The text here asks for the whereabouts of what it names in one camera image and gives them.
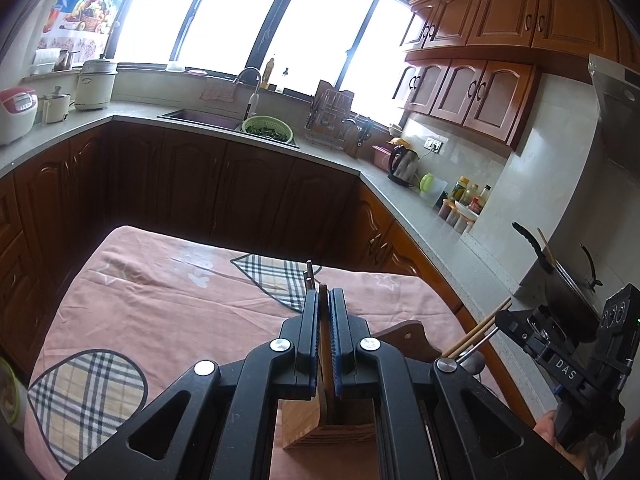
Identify steel electric kettle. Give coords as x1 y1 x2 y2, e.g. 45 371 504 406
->
387 145 420 187

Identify brown lower cabinets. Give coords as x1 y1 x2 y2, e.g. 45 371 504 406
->
0 122 536 426

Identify person's right hand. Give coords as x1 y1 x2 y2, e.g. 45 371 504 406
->
532 409 572 462

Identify black wok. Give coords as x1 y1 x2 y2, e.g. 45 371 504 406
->
512 222 608 341

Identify metal dish rack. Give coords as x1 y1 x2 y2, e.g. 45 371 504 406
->
305 80 373 153

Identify small white pot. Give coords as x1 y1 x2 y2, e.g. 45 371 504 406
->
40 87 73 125

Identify kitchen sink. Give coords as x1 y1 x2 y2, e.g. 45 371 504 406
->
157 107 301 148

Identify brown upper cabinets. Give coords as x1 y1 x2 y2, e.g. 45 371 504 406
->
392 0 640 151

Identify wooden utensil holder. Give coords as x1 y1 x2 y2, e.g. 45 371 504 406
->
277 319 483 457

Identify large white cooker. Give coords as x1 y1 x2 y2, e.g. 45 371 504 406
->
75 55 118 111

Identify white and red rice cooker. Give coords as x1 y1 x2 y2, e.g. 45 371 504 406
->
0 87 38 147

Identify brown cabinets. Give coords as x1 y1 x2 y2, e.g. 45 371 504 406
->
0 122 536 426
392 0 640 151

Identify fork with brown handle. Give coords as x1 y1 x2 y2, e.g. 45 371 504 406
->
319 283 335 401

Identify red label sauce bottle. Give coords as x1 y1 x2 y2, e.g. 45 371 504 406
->
470 185 493 213

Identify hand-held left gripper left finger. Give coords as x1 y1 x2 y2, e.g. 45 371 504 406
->
65 289 322 480

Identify curved sink faucet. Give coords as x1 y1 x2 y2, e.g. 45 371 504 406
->
234 66 262 121

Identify pink plastic container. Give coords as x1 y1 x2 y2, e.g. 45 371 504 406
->
372 145 396 171

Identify row of spice jars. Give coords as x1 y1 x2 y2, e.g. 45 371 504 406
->
439 200 475 234

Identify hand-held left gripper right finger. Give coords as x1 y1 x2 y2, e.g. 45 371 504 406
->
329 288 587 480

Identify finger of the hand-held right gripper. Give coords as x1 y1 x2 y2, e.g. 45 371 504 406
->
494 307 539 356

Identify green colander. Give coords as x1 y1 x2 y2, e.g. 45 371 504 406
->
242 115 293 142

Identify fruit wall poster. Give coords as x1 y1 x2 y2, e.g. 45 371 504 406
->
35 0 146 68

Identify cup with green lid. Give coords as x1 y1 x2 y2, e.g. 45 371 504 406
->
419 172 448 206

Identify kitchen window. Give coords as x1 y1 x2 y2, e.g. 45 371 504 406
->
112 0 416 126

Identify green plastic basin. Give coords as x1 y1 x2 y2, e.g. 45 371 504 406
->
0 357 21 426

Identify steel range hood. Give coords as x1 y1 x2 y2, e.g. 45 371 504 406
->
587 54 640 186

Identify thin dark chopstick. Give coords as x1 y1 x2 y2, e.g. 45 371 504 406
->
456 335 498 364

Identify pink plaid-heart tablecloth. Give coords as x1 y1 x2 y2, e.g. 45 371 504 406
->
22 225 501 480

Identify brown wooden chopstick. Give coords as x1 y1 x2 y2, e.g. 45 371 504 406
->
447 305 513 359
444 298 513 357

